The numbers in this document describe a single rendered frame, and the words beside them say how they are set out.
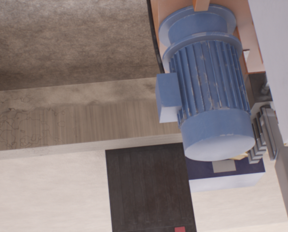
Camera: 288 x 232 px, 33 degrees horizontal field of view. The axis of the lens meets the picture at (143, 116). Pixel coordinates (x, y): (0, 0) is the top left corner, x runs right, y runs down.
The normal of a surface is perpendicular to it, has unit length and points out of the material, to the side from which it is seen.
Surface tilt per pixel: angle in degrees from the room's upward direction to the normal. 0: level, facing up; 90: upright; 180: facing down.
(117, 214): 90
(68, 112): 90
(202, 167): 90
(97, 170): 0
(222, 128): 90
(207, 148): 0
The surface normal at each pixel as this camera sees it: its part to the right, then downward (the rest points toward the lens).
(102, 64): 0.11, 0.91
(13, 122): 0.03, -0.41
